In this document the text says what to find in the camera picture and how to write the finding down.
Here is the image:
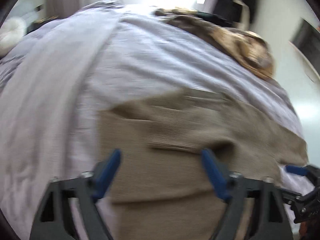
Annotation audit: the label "lavender embossed bed blanket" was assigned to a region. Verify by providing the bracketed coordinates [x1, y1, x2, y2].
[1, 1, 303, 239]

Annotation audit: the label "round white pleated cushion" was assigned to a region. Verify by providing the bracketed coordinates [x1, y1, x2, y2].
[1, 17, 27, 57]

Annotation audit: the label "tan striped garment pile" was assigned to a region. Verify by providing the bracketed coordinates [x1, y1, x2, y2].
[154, 8, 274, 80]

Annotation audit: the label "olive brown knit sweater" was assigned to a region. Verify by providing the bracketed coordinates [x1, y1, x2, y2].
[97, 89, 308, 239]

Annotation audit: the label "dark hanging clothes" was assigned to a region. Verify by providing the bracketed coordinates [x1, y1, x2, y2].
[213, 0, 258, 30]

